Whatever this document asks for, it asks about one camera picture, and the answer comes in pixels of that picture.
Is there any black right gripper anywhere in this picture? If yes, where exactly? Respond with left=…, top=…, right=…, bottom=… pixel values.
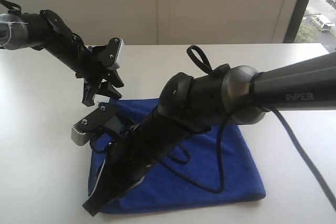
left=82, top=109, right=201, bottom=216

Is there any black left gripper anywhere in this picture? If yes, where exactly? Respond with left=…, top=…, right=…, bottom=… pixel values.
left=39, top=9, right=124, bottom=106

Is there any blue microfibre towel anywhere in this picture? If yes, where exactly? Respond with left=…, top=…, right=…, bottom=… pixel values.
left=88, top=98, right=267, bottom=216

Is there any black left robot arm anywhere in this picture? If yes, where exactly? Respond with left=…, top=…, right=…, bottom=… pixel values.
left=1, top=0, right=125, bottom=106

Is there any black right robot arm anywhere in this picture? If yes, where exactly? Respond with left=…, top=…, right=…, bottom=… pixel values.
left=83, top=46, right=335, bottom=216

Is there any white label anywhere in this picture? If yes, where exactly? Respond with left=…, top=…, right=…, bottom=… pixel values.
left=94, top=95, right=110, bottom=104

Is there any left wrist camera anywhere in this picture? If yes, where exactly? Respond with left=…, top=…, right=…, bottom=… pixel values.
left=92, top=37, right=125, bottom=70

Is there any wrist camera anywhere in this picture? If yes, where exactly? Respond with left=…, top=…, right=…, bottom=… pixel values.
left=71, top=104, right=135, bottom=146
left=92, top=37, right=125, bottom=70

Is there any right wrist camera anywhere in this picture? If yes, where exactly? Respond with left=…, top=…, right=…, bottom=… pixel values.
left=71, top=104, right=135, bottom=146

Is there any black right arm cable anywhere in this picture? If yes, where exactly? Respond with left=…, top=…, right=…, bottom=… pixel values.
left=167, top=45, right=336, bottom=209

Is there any dark window frame post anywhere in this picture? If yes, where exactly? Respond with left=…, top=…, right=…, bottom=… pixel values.
left=283, top=0, right=309, bottom=44

